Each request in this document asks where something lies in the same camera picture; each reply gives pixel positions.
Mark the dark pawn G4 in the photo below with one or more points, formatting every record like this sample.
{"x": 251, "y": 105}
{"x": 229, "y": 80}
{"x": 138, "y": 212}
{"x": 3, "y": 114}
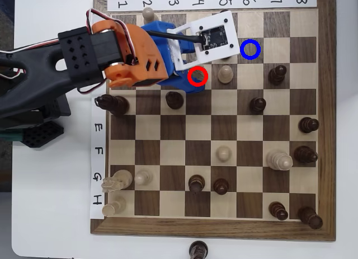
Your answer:
{"x": 196, "y": 183}

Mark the dark wooden rook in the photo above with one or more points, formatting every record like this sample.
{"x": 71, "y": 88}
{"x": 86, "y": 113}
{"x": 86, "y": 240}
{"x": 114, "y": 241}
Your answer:
{"x": 310, "y": 217}

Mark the dark pawn H7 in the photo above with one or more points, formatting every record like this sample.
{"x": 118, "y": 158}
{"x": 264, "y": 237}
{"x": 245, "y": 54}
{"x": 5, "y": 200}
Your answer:
{"x": 278, "y": 211}

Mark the dark green clamp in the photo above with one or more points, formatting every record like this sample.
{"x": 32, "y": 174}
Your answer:
{"x": 11, "y": 136}

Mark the wooden chessboard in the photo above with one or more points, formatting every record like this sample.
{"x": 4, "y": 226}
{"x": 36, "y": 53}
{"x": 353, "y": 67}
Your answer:
{"x": 279, "y": 130}

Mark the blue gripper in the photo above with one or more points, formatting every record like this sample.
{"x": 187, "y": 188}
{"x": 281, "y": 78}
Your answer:
{"x": 179, "y": 83}

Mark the black and orange robot arm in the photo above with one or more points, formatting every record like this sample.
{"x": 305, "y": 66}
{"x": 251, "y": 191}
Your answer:
{"x": 42, "y": 71}

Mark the dark wooden bishop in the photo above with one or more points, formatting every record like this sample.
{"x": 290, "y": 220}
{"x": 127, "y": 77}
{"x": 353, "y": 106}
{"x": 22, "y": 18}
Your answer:
{"x": 305, "y": 155}

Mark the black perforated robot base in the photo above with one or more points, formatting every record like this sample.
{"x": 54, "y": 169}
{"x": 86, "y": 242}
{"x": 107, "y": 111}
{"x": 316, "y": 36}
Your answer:
{"x": 42, "y": 134}

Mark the white number label strip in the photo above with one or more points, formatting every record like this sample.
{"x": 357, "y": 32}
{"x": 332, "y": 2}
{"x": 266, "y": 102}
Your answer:
{"x": 186, "y": 3}

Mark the tall light wooden pawn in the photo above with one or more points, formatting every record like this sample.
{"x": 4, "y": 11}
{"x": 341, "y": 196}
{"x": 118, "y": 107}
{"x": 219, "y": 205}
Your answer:
{"x": 148, "y": 13}

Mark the light wooden bishop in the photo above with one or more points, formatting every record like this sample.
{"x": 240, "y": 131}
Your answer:
{"x": 113, "y": 206}

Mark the white letter label strip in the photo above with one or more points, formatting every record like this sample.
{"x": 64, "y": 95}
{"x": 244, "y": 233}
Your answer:
{"x": 98, "y": 138}

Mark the dark wooden queen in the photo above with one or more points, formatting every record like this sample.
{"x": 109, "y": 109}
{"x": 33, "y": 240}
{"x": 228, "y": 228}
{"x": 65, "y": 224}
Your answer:
{"x": 114, "y": 103}

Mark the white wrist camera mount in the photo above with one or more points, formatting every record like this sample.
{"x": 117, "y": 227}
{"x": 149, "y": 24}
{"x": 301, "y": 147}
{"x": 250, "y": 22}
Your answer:
{"x": 223, "y": 21}

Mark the dark wooden king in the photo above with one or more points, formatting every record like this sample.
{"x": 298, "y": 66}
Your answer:
{"x": 198, "y": 250}

